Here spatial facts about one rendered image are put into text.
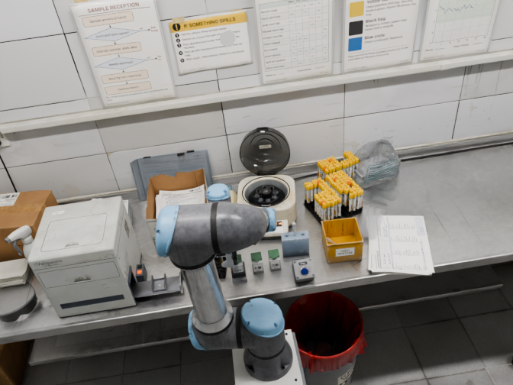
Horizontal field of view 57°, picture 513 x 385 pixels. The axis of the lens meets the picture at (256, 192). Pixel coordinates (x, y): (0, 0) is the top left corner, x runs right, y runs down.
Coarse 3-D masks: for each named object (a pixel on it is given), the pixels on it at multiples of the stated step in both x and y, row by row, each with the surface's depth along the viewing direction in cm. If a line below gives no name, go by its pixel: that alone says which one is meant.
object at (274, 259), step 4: (268, 252) 176; (272, 252) 176; (276, 252) 175; (268, 256) 178; (272, 256) 174; (276, 256) 174; (272, 260) 174; (276, 260) 174; (272, 264) 175; (276, 264) 175; (280, 264) 176; (272, 268) 176; (276, 268) 177; (280, 268) 177
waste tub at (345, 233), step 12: (324, 228) 184; (336, 228) 184; (348, 228) 184; (324, 240) 178; (336, 240) 186; (348, 240) 185; (360, 240) 174; (336, 252) 174; (348, 252) 174; (360, 252) 175
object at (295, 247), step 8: (288, 232) 178; (296, 232) 178; (304, 232) 177; (288, 240) 175; (296, 240) 176; (304, 240) 176; (288, 248) 178; (296, 248) 178; (304, 248) 178; (288, 256) 181; (296, 256) 181; (304, 256) 180
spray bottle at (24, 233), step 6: (18, 228) 173; (24, 228) 173; (30, 228) 175; (12, 234) 171; (18, 234) 172; (24, 234) 174; (30, 234) 176; (6, 240) 169; (12, 240) 170; (18, 240) 173; (24, 240) 175; (30, 240) 176; (24, 246) 177; (30, 246) 176; (18, 252) 175; (24, 252) 177
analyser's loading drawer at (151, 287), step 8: (152, 280) 170; (160, 280) 174; (168, 280) 173; (176, 280) 173; (136, 288) 172; (144, 288) 172; (152, 288) 168; (160, 288) 171; (168, 288) 171; (176, 288) 170; (136, 296) 169
